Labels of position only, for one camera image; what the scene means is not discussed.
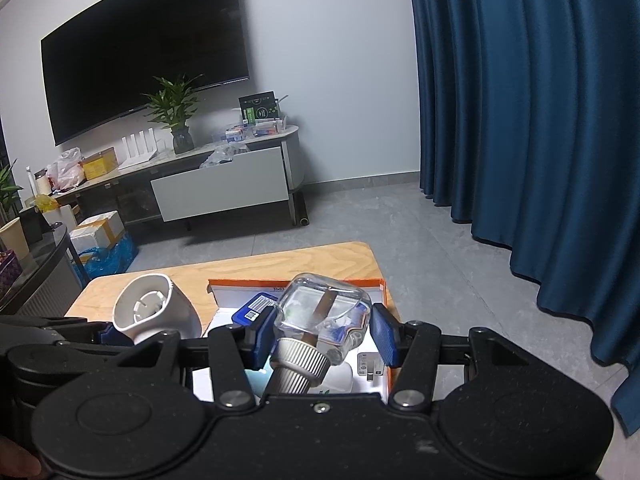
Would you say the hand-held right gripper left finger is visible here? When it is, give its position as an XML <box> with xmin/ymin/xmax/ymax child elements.
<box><xmin>112</xmin><ymin>307</ymin><xmax>277</xmax><ymax>409</ymax></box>

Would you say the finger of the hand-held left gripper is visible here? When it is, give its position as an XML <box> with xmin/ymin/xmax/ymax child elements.
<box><xmin>65</xmin><ymin>317</ymin><xmax>137</xmax><ymax>350</ymax></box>

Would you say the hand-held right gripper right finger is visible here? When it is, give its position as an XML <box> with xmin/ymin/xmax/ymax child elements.
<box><xmin>370</xmin><ymin>304</ymin><xmax>531</xmax><ymax>407</ymax></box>

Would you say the blue rectangular tin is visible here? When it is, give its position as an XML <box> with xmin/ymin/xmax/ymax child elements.
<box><xmin>231</xmin><ymin>292</ymin><xmax>281</xmax><ymax>332</ymax></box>

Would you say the pale blue cylindrical container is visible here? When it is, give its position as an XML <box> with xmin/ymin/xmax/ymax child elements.
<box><xmin>245</xmin><ymin>367</ymin><xmax>274</xmax><ymax>396</ymax></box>

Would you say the orange and white cardboard box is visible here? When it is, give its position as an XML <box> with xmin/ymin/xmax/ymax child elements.
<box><xmin>191</xmin><ymin>277</ymin><xmax>401</xmax><ymax>406</ymax></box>

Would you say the clear glass bottle silver cap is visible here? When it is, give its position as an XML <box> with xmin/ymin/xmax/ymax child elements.
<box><xmin>269</xmin><ymin>272</ymin><xmax>373</xmax><ymax>397</ymax></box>

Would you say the person's left hand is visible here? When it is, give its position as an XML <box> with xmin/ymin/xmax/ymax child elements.
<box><xmin>0</xmin><ymin>435</ymin><xmax>42</xmax><ymax>479</ymax></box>

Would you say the blue plastic bag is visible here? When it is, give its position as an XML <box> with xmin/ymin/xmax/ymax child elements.
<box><xmin>72</xmin><ymin>232</ymin><xmax>140</xmax><ymax>281</ymax></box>

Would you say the dark round table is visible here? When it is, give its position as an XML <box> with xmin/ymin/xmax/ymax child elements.
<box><xmin>0</xmin><ymin>225</ymin><xmax>83</xmax><ymax>318</ymax></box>

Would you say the white and yellow cardboard box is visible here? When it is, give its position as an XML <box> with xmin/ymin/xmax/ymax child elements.
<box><xmin>69</xmin><ymin>210</ymin><xmax>126</xmax><ymax>256</ymax></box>

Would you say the beige cup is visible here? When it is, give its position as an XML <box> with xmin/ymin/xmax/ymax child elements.
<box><xmin>0</xmin><ymin>217</ymin><xmax>30</xmax><ymax>261</ymax></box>

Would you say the grey television cabinet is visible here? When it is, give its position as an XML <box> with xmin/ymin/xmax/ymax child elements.
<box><xmin>50</xmin><ymin>125</ymin><xmax>307</xmax><ymax>233</ymax></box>

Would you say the yellow plastic bag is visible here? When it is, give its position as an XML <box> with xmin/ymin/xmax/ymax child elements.
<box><xmin>32</xmin><ymin>192</ymin><xmax>60</xmax><ymax>214</ymax></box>

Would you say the leafy plant in metal pot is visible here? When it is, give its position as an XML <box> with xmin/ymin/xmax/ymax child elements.
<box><xmin>0</xmin><ymin>160</ymin><xmax>26</xmax><ymax>226</ymax></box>

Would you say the red and white plastic bag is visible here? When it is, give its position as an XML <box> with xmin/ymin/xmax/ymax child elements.
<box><xmin>46</xmin><ymin>147</ymin><xmax>86</xmax><ymax>192</ymax></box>

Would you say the white router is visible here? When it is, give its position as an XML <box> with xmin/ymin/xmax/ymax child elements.
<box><xmin>117</xmin><ymin>131</ymin><xmax>168</xmax><ymax>167</ymax></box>

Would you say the clear plastic bag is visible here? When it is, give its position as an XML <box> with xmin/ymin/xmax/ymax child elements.
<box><xmin>200</xmin><ymin>142</ymin><xmax>248</xmax><ymax>168</ymax></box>

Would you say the potted plant in dark vase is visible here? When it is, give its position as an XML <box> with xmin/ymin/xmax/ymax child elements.
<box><xmin>141</xmin><ymin>74</ymin><xmax>206</xmax><ymax>155</ymax></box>

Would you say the pile of small packets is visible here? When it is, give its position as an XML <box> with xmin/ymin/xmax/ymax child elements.
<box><xmin>215</xmin><ymin>117</ymin><xmax>290</xmax><ymax>144</ymax></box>

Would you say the black and green box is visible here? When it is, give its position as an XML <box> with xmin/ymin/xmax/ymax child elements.
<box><xmin>238</xmin><ymin>91</ymin><xmax>279</xmax><ymax>126</ymax></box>

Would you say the dark blue curtain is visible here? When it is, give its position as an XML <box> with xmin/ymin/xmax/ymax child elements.
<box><xmin>405</xmin><ymin>0</ymin><xmax>640</xmax><ymax>436</ymax></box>

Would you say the large black television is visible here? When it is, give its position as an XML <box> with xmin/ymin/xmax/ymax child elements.
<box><xmin>40</xmin><ymin>0</ymin><xmax>251</xmax><ymax>147</ymax></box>

